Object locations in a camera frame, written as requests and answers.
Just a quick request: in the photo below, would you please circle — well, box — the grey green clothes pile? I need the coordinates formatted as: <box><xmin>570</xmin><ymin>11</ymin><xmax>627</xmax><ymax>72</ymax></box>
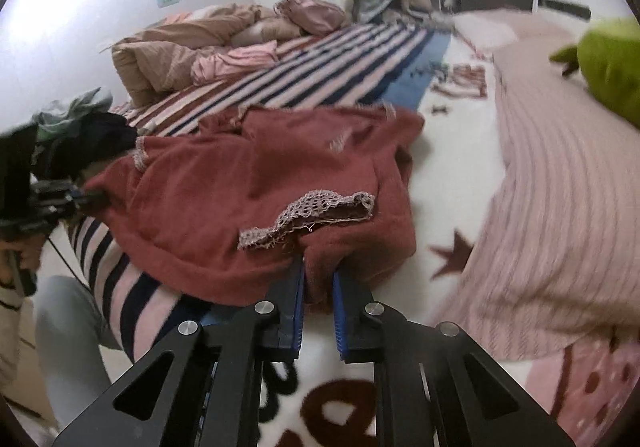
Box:
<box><xmin>32</xmin><ymin>87</ymin><xmax>113</xmax><ymax>144</ymax></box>

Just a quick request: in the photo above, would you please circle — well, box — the person's left hand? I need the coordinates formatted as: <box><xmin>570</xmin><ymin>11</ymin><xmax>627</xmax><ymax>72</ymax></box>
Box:
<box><xmin>1</xmin><ymin>231</ymin><xmax>47</xmax><ymax>297</ymax></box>

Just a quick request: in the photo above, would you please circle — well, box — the pink striped pillow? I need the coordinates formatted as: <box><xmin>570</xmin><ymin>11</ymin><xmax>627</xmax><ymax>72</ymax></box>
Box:
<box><xmin>436</xmin><ymin>36</ymin><xmax>639</xmax><ymax>360</ymax></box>

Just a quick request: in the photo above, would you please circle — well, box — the shiny mauve satin garment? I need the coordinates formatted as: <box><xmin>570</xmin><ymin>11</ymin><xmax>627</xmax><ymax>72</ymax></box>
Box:
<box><xmin>273</xmin><ymin>0</ymin><xmax>346</xmax><ymax>36</ymax></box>

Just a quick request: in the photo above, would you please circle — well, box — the striped fleece bed blanket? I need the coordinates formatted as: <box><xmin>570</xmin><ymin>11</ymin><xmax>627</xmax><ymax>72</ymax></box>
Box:
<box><xmin>64</xmin><ymin>8</ymin><xmax>640</xmax><ymax>447</ymax></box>

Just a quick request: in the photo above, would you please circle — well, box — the brown pink crumpled duvet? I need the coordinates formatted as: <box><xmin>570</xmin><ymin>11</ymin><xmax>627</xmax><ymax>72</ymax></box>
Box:
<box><xmin>111</xmin><ymin>3</ymin><xmax>302</xmax><ymax>108</ymax></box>

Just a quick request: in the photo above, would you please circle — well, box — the person's sweater forearm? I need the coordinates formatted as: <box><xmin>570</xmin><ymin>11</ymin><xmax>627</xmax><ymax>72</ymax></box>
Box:
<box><xmin>0</xmin><ymin>264</ymin><xmax>24</xmax><ymax>389</ymax></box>

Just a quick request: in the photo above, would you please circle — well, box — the green avocado plush toy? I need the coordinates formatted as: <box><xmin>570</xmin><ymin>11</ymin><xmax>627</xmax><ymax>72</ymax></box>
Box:
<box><xmin>549</xmin><ymin>18</ymin><xmax>640</xmax><ymax>128</ymax></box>

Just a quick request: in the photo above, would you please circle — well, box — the dark red knit top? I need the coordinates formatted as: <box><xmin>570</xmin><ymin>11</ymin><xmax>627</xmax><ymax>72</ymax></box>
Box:
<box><xmin>87</xmin><ymin>104</ymin><xmax>424</xmax><ymax>306</ymax></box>

